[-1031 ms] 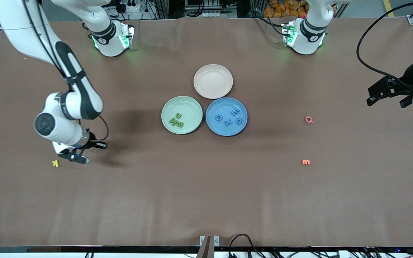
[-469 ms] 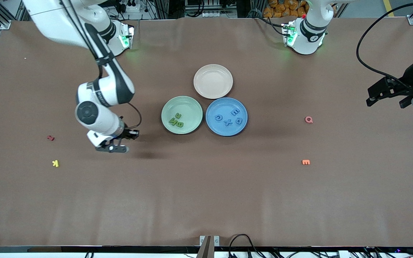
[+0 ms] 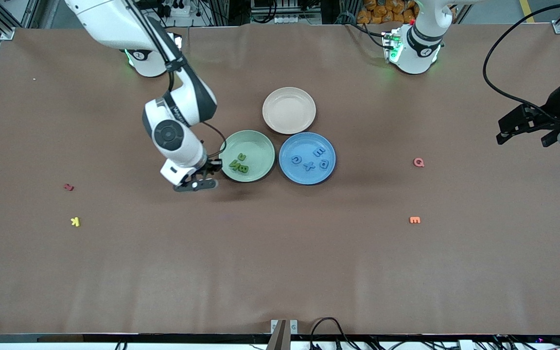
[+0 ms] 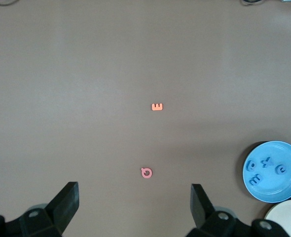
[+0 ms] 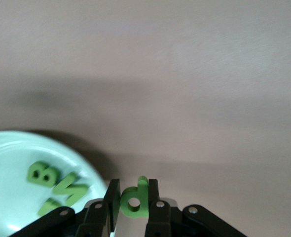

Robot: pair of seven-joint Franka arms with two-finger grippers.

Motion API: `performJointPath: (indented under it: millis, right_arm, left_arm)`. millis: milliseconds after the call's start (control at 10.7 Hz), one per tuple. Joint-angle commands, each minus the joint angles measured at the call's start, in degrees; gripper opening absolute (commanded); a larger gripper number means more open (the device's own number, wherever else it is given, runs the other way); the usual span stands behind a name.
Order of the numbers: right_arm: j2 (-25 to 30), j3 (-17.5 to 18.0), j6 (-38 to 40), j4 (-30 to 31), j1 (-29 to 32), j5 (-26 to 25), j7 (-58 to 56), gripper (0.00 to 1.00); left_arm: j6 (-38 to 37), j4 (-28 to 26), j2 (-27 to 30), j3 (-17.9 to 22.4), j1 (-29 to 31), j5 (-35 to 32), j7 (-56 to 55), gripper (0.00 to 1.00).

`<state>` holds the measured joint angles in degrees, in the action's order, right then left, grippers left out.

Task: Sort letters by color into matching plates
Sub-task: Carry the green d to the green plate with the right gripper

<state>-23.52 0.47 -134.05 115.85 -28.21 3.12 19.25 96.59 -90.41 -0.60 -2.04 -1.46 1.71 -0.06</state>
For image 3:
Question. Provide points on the blue foam letter X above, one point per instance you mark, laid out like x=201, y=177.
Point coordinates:
x=309, y=166

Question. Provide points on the metal bracket plate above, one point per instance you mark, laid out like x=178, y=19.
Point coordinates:
x=293, y=326

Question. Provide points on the pale green plate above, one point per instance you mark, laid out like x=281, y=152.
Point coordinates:
x=258, y=146

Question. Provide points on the white power strip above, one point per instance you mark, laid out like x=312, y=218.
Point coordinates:
x=178, y=9
x=294, y=19

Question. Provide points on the blue foam letter c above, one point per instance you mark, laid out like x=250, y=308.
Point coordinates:
x=293, y=160

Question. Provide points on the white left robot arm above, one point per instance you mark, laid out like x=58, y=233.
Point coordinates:
x=421, y=48

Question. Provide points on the green foam letter N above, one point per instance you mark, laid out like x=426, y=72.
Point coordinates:
x=234, y=164

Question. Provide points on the blue foam letter E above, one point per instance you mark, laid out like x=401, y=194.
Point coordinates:
x=319, y=152

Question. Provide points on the pale pink plate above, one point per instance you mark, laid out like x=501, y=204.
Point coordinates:
x=288, y=111

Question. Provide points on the grey camera post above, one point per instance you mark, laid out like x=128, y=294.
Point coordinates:
x=277, y=340

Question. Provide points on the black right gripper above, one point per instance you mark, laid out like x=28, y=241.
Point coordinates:
x=209, y=167

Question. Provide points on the blue foam letter a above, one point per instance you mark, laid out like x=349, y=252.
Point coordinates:
x=329, y=164

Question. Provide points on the green foam letter B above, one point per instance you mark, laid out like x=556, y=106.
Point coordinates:
x=243, y=169

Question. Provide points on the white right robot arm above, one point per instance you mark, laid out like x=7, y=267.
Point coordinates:
x=178, y=141

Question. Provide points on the black table edge rail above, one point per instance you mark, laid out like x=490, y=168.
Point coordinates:
x=163, y=339

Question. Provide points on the yellow foam letter k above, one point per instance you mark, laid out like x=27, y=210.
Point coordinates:
x=77, y=221

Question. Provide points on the orange foam letter E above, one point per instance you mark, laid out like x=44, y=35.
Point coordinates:
x=414, y=220

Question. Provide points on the blue plate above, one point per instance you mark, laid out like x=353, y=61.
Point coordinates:
x=289, y=172

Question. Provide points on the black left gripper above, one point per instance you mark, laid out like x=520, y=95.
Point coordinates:
x=553, y=112

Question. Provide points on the brown table cover mat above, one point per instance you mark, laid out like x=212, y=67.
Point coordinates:
x=280, y=253

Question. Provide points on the orange round objects pile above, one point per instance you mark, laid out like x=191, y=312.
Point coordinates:
x=382, y=12

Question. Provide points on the pink foam letter Q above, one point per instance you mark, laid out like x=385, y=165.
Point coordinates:
x=414, y=163

